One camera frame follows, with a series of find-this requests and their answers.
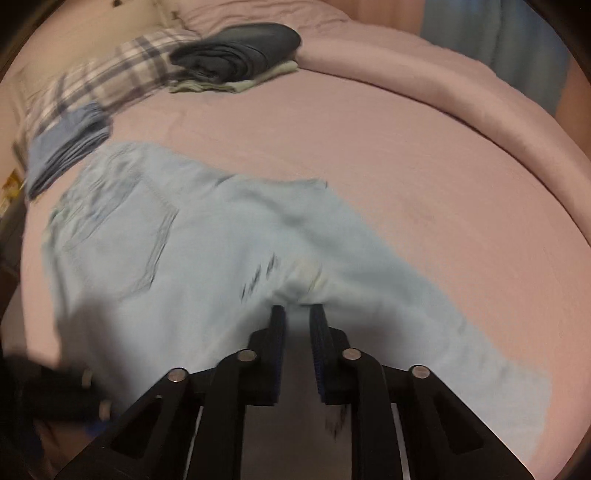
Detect light blue strawberry pants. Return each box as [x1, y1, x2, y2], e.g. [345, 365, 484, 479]
[42, 142, 551, 479]

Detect pink bed sheet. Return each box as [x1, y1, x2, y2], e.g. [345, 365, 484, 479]
[21, 70, 590, 479]

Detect blue folded garment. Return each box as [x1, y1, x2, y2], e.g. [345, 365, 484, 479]
[26, 102, 111, 200]

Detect plaid pillow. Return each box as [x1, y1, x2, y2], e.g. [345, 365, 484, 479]
[14, 28, 198, 160]

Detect pale green folded garment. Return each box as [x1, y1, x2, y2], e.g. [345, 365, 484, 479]
[168, 60, 298, 94]

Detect dark folded jeans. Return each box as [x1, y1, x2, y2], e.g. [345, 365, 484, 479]
[169, 23, 301, 83]

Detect pink and blue curtain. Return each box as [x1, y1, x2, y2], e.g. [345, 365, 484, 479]
[334, 0, 590, 150]

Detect pink rolled duvet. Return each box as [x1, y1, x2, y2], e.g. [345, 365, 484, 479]
[174, 0, 591, 199]

